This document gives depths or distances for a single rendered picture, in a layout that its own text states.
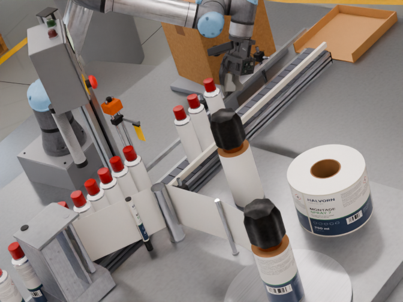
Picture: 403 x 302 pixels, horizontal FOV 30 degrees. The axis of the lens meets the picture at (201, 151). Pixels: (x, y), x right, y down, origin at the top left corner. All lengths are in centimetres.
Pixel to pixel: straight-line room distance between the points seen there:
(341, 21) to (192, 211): 126
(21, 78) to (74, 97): 344
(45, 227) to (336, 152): 77
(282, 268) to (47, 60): 78
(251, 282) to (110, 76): 147
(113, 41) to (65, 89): 281
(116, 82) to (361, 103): 105
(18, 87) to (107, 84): 229
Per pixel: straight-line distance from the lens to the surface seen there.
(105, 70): 318
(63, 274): 192
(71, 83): 198
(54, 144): 253
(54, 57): 195
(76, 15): 245
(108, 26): 474
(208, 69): 268
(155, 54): 504
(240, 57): 240
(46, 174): 259
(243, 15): 237
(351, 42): 284
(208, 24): 224
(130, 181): 216
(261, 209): 164
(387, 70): 264
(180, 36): 273
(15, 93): 526
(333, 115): 247
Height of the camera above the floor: 223
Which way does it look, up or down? 34 degrees down
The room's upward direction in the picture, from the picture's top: 19 degrees counter-clockwise
